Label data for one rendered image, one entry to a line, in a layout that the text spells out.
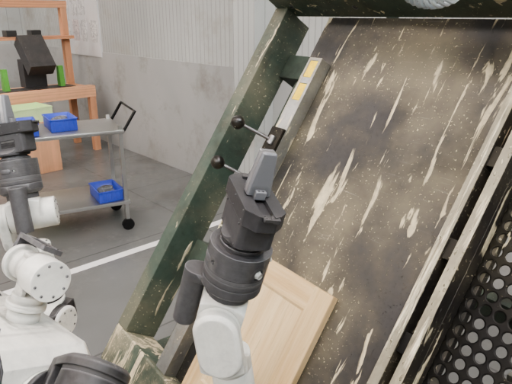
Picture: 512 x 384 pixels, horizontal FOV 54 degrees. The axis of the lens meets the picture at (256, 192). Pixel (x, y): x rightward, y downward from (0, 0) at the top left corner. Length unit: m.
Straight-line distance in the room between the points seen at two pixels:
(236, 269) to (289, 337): 0.53
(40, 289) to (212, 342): 0.29
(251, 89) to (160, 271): 0.62
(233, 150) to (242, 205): 0.96
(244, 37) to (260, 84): 3.10
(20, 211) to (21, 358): 0.41
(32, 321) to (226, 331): 0.34
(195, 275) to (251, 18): 4.00
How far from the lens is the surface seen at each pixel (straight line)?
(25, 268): 0.86
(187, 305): 0.75
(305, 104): 1.40
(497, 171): 0.98
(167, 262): 1.58
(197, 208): 1.56
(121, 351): 1.61
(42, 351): 0.83
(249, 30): 4.63
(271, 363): 1.20
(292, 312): 1.19
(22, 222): 1.14
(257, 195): 0.64
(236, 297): 0.70
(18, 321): 0.90
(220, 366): 0.76
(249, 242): 0.64
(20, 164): 1.16
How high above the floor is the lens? 1.81
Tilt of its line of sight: 19 degrees down
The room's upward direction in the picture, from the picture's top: straight up
